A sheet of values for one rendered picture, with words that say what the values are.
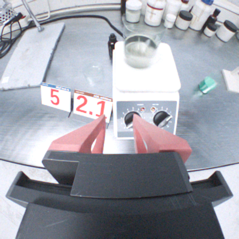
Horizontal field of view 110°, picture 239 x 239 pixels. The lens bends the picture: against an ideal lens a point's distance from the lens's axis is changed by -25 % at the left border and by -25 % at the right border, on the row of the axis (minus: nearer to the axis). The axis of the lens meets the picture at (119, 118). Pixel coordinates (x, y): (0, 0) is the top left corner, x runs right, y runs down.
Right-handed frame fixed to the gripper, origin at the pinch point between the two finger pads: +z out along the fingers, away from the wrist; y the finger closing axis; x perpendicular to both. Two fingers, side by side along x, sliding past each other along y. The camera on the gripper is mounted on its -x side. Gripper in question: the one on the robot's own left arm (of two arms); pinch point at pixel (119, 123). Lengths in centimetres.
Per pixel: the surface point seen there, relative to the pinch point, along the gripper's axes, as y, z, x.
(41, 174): 19.1, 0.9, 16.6
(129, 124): -1.7, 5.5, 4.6
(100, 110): 4.2, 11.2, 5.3
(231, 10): -53, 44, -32
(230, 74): -38.5, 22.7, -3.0
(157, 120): -7.3, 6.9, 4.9
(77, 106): 9.8, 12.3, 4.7
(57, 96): 14.9, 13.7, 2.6
